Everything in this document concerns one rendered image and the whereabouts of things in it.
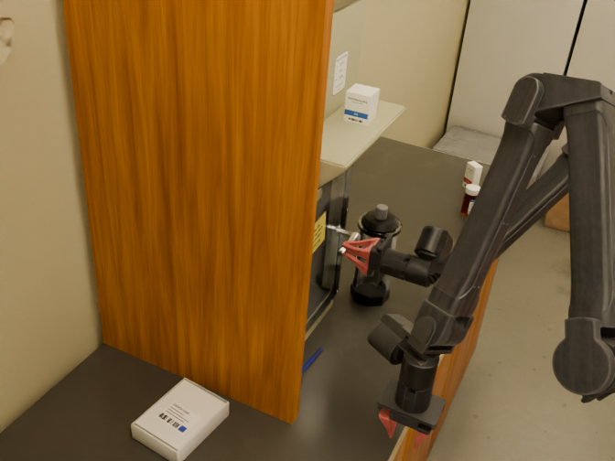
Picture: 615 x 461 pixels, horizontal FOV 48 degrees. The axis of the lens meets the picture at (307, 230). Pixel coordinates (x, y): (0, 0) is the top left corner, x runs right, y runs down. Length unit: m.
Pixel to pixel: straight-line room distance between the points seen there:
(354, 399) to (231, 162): 0.62
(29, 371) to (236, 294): 0.49
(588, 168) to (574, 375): 0.28
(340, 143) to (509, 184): 0.35
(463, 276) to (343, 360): 0.61
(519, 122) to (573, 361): 0.34
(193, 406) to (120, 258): 0.34
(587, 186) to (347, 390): 0.77
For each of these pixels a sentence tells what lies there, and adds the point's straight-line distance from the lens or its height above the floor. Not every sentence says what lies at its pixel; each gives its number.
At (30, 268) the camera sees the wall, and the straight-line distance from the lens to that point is 1.46.
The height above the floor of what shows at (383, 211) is 1.20.
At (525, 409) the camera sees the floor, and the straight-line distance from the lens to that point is 3.01.
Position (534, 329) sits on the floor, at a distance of 3.42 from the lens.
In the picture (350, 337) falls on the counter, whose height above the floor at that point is 0.94.
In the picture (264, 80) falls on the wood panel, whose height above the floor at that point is 1.66.
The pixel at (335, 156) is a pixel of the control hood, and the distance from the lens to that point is 1.21.
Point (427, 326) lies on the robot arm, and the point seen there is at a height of 1.37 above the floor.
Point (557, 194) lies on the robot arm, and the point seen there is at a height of 1.39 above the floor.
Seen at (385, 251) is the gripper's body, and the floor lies 1.23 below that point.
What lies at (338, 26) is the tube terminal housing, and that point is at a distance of 1.32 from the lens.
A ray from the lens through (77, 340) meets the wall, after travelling 1.66.
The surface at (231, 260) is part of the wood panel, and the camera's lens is 1.30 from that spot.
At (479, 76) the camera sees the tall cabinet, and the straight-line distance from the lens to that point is 4.39.
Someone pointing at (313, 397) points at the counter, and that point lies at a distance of 1.54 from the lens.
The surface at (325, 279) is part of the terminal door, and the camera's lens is 1.61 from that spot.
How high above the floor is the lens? 2.05
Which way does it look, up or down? 33 degrees down
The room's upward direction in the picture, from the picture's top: 5 degrees clockwise
